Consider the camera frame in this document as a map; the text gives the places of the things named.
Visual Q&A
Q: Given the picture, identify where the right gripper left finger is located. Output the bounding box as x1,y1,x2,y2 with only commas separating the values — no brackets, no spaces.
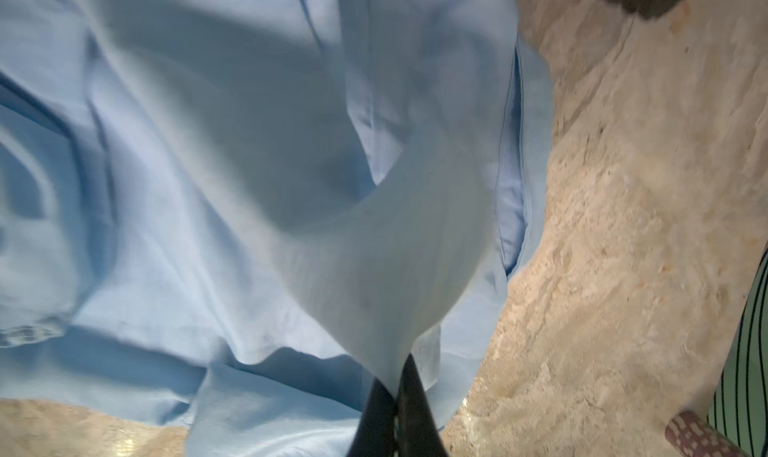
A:
347,379,397,457

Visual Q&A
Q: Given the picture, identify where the light blue long sleeve shirt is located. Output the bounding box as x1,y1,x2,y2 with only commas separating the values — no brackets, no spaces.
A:
1,0,552,456

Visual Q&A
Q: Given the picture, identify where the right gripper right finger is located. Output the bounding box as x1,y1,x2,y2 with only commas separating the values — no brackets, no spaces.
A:
395,355,448,457

